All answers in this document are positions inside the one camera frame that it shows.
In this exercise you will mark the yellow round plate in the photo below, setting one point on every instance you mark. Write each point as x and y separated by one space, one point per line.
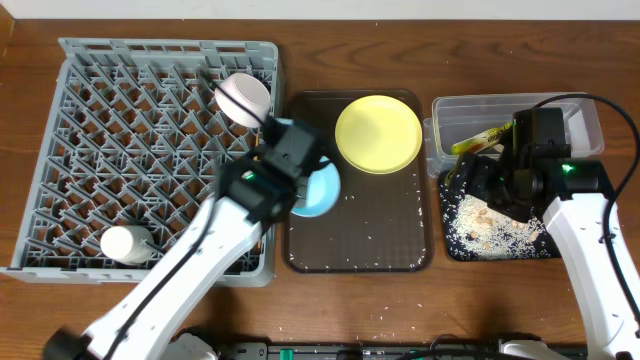
378 134

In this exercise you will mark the clear plastic waste bin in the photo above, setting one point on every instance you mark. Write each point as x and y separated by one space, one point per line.
457 118

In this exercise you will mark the pile of rice scraps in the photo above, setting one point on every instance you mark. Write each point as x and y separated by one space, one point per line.
474 232

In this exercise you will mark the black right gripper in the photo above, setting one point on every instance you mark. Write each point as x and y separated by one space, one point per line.
482 169

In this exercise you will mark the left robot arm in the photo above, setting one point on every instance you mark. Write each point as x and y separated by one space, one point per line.
252 193

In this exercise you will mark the dark brown serving tray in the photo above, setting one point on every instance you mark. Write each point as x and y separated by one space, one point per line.
380 223

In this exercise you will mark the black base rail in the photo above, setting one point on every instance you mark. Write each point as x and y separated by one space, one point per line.
194 343

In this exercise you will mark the white bowl with food scraps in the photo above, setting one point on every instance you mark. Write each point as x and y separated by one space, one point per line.
240 97

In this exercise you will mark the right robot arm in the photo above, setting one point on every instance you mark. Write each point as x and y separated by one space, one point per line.
536 176

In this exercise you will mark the green snack wrapper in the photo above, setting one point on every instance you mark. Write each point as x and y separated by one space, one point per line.
480 142

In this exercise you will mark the black waste tray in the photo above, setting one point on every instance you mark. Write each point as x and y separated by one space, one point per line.
579 180

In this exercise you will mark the grey plastic dishwasher rack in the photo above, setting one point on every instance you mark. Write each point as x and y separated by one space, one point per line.
133 138

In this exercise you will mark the white plastic cup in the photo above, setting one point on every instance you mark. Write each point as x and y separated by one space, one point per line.
127 244

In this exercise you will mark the light blue bowl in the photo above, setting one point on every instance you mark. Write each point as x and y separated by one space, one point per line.
322 192

